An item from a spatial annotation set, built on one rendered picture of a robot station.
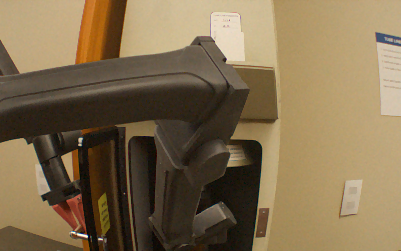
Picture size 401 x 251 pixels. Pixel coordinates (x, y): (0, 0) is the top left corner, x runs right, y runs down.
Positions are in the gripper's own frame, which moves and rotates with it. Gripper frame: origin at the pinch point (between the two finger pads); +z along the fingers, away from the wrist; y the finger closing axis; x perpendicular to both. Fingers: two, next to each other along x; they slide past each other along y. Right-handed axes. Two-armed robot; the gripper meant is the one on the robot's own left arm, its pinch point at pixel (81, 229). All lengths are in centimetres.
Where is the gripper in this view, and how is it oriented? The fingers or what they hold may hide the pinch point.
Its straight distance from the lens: 97.0
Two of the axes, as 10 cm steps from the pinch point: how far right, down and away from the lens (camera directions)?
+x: -0.8, 0.5, -10.0
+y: -9.2, 3.9, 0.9
